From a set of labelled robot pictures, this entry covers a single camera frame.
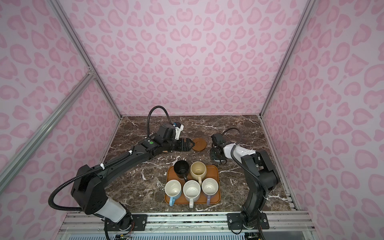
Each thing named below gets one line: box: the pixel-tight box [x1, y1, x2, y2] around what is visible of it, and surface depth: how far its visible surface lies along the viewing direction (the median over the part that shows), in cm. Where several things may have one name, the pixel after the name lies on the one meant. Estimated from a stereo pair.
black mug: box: [173, 160, 190, 182], surface depth 86 cm
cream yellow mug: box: [190, 161, 207, 186], surface depth 84 cm
